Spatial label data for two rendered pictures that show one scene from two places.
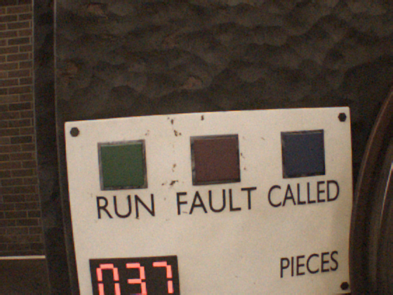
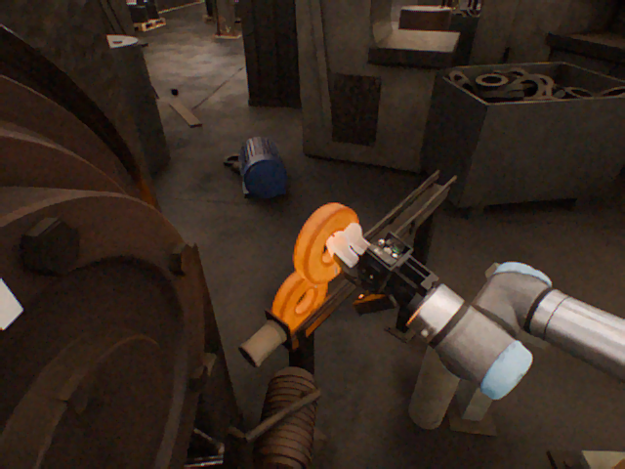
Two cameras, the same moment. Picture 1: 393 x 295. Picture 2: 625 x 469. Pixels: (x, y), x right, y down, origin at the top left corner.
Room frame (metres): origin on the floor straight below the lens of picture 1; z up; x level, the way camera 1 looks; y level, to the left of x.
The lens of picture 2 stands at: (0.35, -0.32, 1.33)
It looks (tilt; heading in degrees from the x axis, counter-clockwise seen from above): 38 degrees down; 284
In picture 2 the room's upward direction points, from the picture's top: straight up
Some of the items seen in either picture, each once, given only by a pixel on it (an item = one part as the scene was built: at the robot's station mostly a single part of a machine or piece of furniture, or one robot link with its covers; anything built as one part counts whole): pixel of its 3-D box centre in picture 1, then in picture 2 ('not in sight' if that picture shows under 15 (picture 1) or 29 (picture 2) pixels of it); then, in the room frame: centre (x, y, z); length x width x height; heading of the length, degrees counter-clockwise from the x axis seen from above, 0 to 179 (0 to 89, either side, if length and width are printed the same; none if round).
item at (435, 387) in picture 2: not in sight; (439, 373); (0.12, -1.07, 0.26); 0.12 x 0.12 x 0.52
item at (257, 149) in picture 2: not in sight; (261, 164); (1.30, -2.55, 0.17); 0.57 x 0.31 x 0.34; 117
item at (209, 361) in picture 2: not in sight; (194, 405); (0.65, -0.60, 0.68); 0.11 x 0.08 x 0.24; 7
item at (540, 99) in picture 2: not in sight; (511, 135); (-0.36, -2.96, 0.39); 1.03 x 0.83 x 0.77; 22
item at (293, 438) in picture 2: not in sight; (291, 456); (0.51, -0.71, 0.27); 0.22 x 0.13 x 0.53; 97
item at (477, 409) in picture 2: not in sight; (491, 360); (-0.04, -1.13, 0.31); 0.24 x 0.16 x 0.62; 97
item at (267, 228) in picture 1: (216, 215); not in sight; (0.67, -0.01, 1.15); 0.26 x 0.02 x 0.18; 97
